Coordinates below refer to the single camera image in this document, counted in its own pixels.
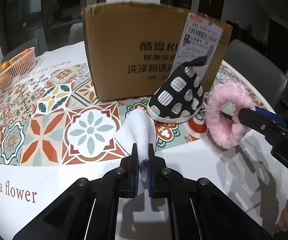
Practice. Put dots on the white fruit basket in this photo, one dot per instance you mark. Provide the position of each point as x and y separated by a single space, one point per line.
17 68

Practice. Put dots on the grey chair behind box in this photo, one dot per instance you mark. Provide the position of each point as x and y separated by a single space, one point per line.
76 33

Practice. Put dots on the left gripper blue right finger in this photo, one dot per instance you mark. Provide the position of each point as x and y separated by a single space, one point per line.
157 186

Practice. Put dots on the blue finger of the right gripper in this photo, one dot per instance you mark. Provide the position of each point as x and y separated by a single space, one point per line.
247 117
269 117

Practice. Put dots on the pink fluffy headband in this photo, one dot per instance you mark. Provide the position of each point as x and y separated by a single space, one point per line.
223 106

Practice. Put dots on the black sliding glass door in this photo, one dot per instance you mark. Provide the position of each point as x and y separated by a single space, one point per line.
48 21

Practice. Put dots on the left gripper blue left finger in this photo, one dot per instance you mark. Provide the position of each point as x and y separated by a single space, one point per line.
130 177

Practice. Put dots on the grey chair far left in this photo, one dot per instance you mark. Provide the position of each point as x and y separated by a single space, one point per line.
29 44

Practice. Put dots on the grey chair right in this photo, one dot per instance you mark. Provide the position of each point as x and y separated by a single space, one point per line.
259 71

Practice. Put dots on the patterned table runner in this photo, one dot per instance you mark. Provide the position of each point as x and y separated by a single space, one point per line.
53 117

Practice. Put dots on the cardboard box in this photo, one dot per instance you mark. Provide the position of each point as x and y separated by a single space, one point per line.
132 48

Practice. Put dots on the black white patterned pouch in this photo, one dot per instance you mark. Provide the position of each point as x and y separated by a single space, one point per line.
180 97

